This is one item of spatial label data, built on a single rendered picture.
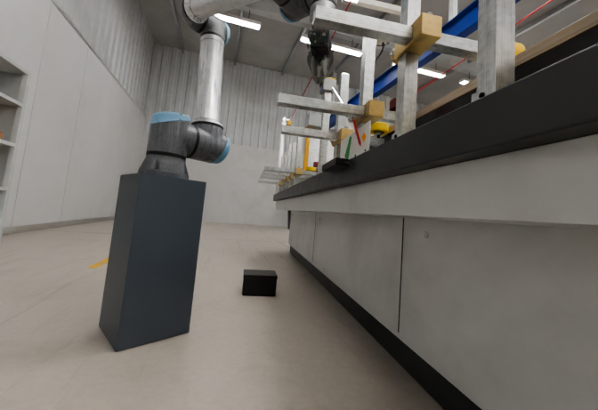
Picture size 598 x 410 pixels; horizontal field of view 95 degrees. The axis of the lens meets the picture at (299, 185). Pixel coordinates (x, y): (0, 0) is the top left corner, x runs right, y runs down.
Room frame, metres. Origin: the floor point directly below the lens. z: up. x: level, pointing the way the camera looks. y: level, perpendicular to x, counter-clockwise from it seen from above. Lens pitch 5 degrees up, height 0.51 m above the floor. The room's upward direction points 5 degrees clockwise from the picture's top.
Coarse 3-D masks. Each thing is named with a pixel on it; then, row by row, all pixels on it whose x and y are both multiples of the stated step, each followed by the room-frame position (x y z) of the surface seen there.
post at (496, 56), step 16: (480, 0) 0.42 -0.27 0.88; (496, 0) 0.39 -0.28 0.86; (512, 0) 0.40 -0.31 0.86; (480, 16) 0.42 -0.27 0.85; (496, 16) 0.39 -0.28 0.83; (512, 16) 0.40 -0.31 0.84; (480, 32) 0.42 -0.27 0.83; (496, 32) 0.39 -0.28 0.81; (512, 32) 0.40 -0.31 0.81; (480, 48) 0.42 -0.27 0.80; (496, 48) 0.39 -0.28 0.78; (512, 48) 0.40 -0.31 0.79; (480, 64) 0.42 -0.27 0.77; (496, 64) 0.39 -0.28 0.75; (512, 64) 0.40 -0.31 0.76; (480, 80) 0.42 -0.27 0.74; (496, 80) 0.39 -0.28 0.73; (512, 80) 0.40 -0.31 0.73
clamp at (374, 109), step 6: (372, 102) 0.81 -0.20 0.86; (378, 102) 0.82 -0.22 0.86; (366, 108) 0.83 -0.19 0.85; (372, 108) 0.81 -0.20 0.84; (378, 108) 0.82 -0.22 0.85; (366, 114) 0.83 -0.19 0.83; (372, 114) 0.81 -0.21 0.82; (378, 114) 0.82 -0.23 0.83; (360, 120) 0.87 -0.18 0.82; (366, 120) 0.86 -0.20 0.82; (372, 120) 0.86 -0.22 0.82; (378, 120) 0.85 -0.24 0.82
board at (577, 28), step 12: (576, 24) 0.47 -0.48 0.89; (588, 24) 0.45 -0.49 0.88; (552, 36) 0.51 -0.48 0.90; (564, 36) 0.49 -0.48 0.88; (540, 48) 0.53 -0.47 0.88; (552, 48) 0.51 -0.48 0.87; (516, 60) 0.58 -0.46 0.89; (528, 60) 0.56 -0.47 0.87; (468, 84) 0.71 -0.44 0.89; (444, 96) 0.81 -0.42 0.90; (456, 96) 0.76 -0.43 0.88; (432, 108) 0.86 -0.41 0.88
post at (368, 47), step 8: (368, 40) 0.88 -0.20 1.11; (368, 48) 0.88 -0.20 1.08; (368, 56) 0.88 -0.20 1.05; (368, 64) 0.88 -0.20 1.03; (360, 72) 0.92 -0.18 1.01; (368, 72) 0.89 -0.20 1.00; (360, 80) 0.91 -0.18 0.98; (368, 80) 0.89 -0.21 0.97; (360, 88) 0.91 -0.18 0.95; (368, 88) 0.89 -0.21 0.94; (360, 96) 0.90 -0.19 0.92; (368, 96) 0.89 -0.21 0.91; (360, 104) 0.90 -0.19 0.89
